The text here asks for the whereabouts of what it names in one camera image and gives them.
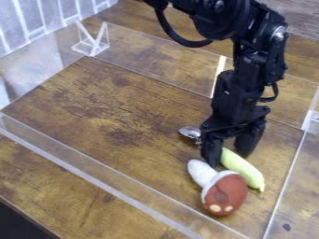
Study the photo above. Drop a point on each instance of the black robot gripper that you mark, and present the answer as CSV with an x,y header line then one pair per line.
x,y
238,117

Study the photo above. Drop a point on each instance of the green handled metal spoon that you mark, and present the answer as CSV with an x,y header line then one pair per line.
x,y
233,161

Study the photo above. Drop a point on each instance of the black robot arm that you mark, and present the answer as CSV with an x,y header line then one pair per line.
x,y
258,31

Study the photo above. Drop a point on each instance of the red cap toy mushroom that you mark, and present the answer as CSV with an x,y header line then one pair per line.
x,y
223,188

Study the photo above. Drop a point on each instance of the clear acrylic enclosure wall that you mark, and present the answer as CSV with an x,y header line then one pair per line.
x,y
93,157

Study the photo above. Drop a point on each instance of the clear acrylic triangle bracket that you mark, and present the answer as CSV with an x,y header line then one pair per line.
x,y
90,45

